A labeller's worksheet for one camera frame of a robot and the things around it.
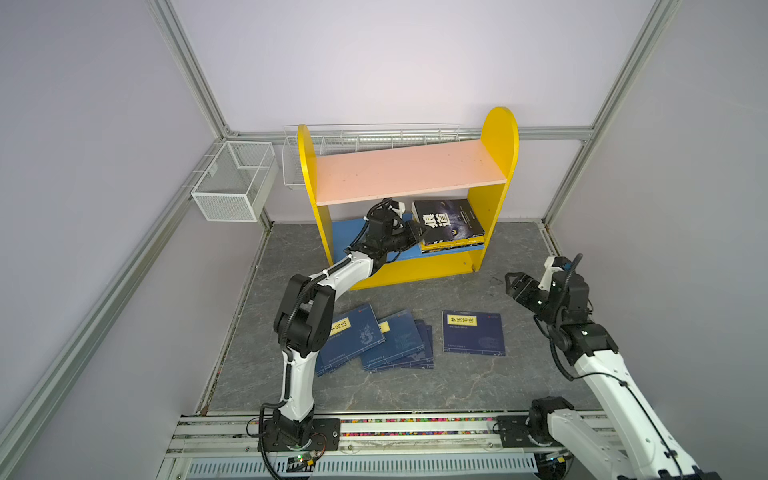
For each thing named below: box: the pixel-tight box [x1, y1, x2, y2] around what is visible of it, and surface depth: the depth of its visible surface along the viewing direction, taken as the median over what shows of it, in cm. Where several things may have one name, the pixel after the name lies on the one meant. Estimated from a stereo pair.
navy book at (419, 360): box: [366, 319, 434, 374], surface depth 86 cm
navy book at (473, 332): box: [442, 310, 506, 356], surface depth 92 cm
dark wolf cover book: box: [412, 199, 485, 245], surface depth 94 cm
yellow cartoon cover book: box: [421, 236, 485, 251], surface depth 95 cm
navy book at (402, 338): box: [362, 309, 425, 371], surface depth 88 cm
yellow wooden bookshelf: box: [297, 107, 520, 291], surface depth 82 cm
